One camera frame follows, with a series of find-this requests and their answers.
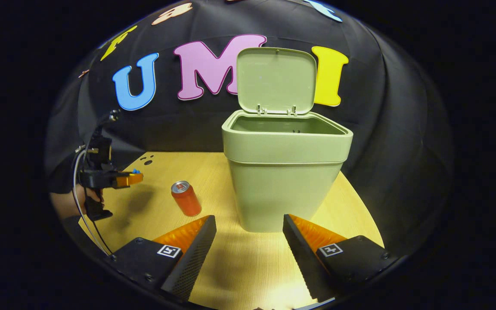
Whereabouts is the pale green garbage bin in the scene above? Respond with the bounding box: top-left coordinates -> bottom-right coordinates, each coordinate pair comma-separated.
222,46 -> 354,233

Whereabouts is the wooden desktop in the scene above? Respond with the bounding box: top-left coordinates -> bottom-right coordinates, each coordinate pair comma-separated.
78,152 -> 384,310

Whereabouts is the black backdrop cloth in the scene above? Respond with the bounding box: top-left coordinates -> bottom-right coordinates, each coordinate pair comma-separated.
43,0 -> 454,259

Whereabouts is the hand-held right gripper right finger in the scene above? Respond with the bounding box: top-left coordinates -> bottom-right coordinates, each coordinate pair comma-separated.
283,214 -> 399,303

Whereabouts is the red pop can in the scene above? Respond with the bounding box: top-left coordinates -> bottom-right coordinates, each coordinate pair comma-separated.
171,180 -> 202,217

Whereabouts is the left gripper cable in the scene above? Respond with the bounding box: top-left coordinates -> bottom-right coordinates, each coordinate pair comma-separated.
71,146 -> 113,255

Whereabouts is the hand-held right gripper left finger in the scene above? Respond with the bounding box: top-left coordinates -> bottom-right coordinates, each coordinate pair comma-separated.
106,215 -> 217,302

